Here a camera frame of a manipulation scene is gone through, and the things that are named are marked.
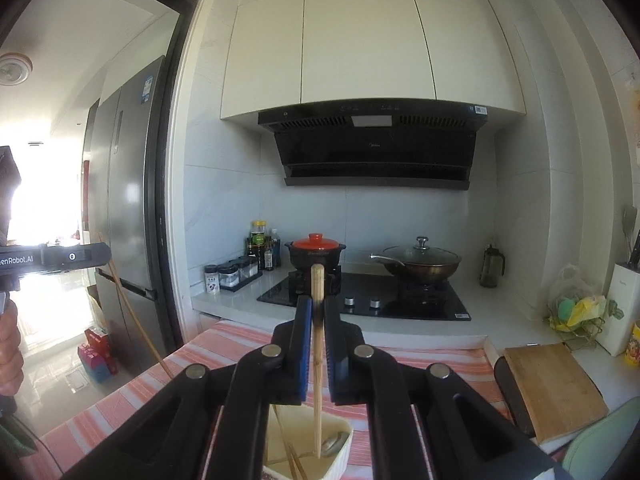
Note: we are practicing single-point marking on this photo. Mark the glass wok lid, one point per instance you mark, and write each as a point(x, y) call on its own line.
point(422, 254)

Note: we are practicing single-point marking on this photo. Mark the yellow printed cup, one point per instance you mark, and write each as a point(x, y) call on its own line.
point(634, 345)

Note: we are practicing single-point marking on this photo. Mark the black range hood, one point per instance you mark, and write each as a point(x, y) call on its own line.
point(375, 150)

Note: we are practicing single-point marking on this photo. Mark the black lid glass jar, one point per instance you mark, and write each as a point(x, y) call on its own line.
point(228, 276)
point(250, 269)

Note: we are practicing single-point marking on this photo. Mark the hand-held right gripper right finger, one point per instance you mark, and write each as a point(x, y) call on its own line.
point(333, 360)

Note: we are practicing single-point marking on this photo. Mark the black clay pot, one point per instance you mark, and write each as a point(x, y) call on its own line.
point(300, 259)

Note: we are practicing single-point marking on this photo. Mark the black gas hob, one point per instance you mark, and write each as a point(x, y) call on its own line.
point(415, 300)

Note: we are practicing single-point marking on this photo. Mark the white wall cabinet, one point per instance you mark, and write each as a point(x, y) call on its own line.
point(365, 40)

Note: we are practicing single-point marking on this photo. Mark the brown wooden chopstick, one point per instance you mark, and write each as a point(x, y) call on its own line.
point(282, 435)
point(297, 466)
point(317, 285)

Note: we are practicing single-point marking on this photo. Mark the plastic bags on rack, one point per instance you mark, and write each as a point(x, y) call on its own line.
point(580, 310)

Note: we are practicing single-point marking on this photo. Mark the white ribbed utensil holder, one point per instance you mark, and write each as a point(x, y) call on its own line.
point(340, 460)

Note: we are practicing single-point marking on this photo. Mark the red pot lid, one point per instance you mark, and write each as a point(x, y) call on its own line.
point(314, 242)

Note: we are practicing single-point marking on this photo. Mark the green cutting board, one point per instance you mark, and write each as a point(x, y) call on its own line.
point(605, 445)

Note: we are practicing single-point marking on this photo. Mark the light wooden chopstick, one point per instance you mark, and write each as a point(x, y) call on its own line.
point(135, 317)

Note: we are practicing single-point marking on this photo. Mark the person's left hand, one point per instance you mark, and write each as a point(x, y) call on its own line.
point(10, 350)

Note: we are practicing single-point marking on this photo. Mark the white label spice jar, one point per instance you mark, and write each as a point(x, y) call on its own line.
point(212, 280)

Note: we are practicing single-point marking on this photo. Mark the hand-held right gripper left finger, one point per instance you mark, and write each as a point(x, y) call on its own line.
point(303, 360)

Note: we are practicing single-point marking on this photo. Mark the dark wok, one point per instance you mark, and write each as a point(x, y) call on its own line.
point(425, 272)

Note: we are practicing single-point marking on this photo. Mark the round ceiling fixture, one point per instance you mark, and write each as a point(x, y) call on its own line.
point(14, 69)

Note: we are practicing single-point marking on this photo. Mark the white knife block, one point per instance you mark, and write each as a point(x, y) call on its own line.
point(625, 310)

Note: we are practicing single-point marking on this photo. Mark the metal spoon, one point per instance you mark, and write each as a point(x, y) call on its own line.
point(334, 442)

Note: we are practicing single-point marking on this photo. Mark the wooden cutting board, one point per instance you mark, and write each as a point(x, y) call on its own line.
point(555, 390)

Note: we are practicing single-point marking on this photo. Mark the dark sauce bottle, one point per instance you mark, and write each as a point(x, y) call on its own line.
point(270, 257)

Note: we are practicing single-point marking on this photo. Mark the yellow cap sauce bottle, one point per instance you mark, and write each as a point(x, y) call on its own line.
point(257, 240)

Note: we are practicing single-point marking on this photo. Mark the black door frame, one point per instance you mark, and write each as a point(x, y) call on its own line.
point(160, 185)

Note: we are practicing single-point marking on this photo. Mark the grey refrigerator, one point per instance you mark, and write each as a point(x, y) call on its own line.
point(130, 185)

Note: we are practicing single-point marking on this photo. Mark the pink striped tablecloth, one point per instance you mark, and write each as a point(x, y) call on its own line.
point(440, 355)

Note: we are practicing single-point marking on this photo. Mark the red and blue box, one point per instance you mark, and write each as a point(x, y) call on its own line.
point(97, 357)

